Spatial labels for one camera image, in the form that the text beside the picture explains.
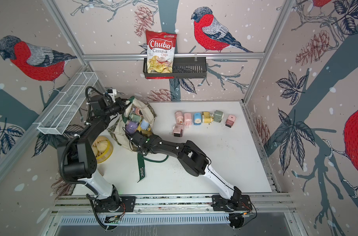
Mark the black wire wall basket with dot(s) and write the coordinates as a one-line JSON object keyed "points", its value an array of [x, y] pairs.
{"points": [[183, 68]]}

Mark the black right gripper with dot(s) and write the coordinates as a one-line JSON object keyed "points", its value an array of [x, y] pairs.
{"points": [[138, 151]]}

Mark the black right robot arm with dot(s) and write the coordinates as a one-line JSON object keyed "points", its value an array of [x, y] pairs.
{"points": [[196, 163]]}

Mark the red Chuba cassava chips bag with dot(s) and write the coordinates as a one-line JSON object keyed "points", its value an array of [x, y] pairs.
{"points": [[161, 48]]}

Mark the white wire mesh shelf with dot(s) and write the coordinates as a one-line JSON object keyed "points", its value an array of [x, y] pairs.
{"points": [[64, 110]]}

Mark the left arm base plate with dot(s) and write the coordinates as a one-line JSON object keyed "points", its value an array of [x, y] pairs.
{"points": [[123, 204]]}

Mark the yellow bowl with buns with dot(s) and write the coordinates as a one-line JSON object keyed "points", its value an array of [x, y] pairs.
{"points": [[102, 149]]}

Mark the light blue pencil sharpener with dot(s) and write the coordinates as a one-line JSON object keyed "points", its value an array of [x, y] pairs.
{"points": [[144, 125]]}

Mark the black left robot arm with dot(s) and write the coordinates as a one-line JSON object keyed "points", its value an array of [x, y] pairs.
{"points": [[76, 159]]}

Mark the pink square pencil sharpener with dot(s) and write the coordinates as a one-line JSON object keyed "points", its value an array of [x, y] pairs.
{"points": [[231, 119]]}

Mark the pink black-faced pencil sharpener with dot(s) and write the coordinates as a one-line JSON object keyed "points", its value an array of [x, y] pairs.
{"points": [[178, 130]]}

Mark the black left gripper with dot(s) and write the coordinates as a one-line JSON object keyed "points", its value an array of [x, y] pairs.
{"points": [[119, 102]]}

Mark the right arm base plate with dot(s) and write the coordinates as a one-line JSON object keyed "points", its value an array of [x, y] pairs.
{"points": [[220, 204]]}

